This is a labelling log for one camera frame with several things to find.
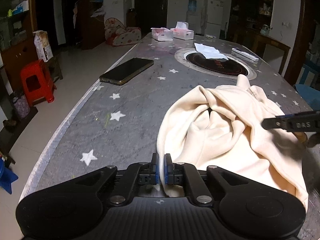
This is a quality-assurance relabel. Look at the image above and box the white remote control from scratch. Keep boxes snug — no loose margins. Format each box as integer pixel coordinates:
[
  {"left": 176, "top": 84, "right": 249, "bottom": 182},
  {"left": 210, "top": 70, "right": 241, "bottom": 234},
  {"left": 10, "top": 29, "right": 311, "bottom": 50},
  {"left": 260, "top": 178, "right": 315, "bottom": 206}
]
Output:
[{"left": 232, "top": 48, "right": 259, "bottom": 62}]

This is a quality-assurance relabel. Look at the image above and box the black smartphone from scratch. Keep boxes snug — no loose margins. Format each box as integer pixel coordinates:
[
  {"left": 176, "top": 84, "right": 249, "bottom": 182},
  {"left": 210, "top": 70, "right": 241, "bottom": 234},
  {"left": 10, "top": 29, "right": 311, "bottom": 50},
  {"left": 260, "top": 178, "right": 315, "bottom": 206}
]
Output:
[{"left": 99, "top": 57, "right": 154, "bottom": 86}]

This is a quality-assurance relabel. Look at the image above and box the dark entrance door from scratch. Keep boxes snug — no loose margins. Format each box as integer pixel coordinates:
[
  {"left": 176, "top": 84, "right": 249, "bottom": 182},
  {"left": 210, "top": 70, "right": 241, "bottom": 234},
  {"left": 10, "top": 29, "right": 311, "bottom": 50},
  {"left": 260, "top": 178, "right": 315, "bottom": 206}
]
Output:
[{"left": 135, "top": 0, "right": 168, "bottom": 36}]

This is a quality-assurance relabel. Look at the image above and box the white paper bag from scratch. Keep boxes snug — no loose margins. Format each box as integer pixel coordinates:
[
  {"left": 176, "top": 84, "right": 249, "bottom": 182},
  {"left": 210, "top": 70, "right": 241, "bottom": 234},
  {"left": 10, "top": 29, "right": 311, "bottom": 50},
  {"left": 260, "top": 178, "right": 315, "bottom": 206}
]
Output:
[{"left": 33, "top": 30, "right": 53, "bottom": 62}]

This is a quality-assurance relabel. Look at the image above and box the water dispenser with blue bottle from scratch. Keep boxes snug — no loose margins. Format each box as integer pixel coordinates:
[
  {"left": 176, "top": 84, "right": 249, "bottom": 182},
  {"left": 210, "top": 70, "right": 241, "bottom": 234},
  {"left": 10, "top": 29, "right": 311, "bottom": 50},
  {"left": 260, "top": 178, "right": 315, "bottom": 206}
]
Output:
[{"left": 186, "top": 0, "right": 198, "bottom": 32}]

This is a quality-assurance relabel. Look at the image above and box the pink tissue box with tissue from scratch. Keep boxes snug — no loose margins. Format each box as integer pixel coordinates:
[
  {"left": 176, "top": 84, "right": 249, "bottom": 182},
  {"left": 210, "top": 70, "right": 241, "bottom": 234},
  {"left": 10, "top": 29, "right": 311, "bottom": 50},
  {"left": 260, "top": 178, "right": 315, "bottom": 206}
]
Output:
[{"left": 170, "top": 21, "right": 194, "bottom": 40}]

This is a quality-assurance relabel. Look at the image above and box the small flat packet on table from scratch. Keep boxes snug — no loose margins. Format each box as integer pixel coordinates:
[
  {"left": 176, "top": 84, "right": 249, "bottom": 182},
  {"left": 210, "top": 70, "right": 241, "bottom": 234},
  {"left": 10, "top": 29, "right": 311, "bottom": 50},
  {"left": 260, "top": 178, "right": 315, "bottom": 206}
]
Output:
[{"left": 205, "top": 34, "right": 216, "bottom": 39}]

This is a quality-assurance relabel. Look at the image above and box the round black induction cooktop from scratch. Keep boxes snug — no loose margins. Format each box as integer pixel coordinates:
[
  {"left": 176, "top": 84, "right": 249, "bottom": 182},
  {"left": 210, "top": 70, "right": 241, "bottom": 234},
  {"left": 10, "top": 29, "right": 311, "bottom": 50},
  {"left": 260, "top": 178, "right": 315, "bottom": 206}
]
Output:
[{"left": 175, "top": 48, "right": 257, "bottom": 80}]

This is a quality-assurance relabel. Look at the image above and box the dark wooden side table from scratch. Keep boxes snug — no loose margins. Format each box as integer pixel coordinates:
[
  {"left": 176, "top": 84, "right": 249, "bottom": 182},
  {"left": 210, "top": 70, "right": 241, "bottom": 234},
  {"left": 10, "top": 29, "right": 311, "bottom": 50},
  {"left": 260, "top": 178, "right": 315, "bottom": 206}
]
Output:
[{"left": 251, "top": 33, "right": 291, "bottom": 75}]

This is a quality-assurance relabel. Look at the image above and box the gloved right hand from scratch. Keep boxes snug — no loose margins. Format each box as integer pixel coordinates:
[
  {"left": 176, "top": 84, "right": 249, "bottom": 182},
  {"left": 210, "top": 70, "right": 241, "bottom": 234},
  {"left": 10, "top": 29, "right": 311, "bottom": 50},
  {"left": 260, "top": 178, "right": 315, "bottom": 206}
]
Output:
[{"left": 293, "top": 132, "right": 319, "bottom": 158}]

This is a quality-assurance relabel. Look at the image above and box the cream garment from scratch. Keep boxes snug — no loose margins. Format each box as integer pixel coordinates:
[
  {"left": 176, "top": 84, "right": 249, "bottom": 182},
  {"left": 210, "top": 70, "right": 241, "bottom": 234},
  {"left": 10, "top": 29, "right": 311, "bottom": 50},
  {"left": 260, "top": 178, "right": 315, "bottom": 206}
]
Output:
[{"left": 157, "top": 75, "right": 309, "bottom": 206}]

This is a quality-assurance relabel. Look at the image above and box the red plastic stool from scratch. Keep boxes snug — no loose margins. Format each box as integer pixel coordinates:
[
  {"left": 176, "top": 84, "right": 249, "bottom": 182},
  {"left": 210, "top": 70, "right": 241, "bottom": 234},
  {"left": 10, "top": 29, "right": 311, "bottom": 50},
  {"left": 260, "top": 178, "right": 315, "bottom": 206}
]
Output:
[{"left": 20, "top": 60, "right": 56, "bottom": 107}]

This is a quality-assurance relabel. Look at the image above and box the loose white tissue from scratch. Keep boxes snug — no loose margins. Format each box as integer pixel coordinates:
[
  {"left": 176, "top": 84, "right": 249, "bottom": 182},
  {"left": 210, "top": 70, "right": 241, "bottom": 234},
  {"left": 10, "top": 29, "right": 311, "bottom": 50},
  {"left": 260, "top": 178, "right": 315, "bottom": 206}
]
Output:
[{"left": 194, "top": 43, "right": 228, "bottom": 60}]

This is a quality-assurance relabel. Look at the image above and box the white refrigerator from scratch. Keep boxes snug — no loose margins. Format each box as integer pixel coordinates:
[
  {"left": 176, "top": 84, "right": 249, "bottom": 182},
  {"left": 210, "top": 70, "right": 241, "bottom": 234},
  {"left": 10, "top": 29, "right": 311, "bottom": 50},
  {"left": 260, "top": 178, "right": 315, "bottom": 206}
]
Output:
[{"left": 201, "top": 0, "right": 224, "bottom": 38}]

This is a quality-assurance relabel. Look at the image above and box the strawberry print pet bed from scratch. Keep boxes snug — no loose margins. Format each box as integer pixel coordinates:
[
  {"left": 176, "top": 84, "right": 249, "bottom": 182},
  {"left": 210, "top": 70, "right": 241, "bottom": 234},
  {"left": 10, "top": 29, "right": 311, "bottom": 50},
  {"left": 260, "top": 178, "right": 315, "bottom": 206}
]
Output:
[{"left": 104, "top": 18, "right": 142, "bottom": 47}]

